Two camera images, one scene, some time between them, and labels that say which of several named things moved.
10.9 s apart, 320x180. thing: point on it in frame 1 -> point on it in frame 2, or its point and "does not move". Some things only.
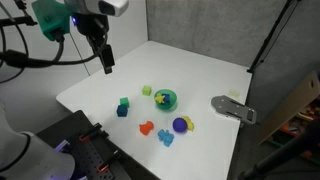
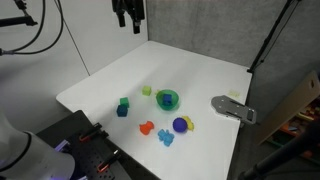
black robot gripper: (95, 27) -> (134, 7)
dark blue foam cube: (122, 111) does not move
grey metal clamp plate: (233, 108) does not move
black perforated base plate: (94, 154) does not move
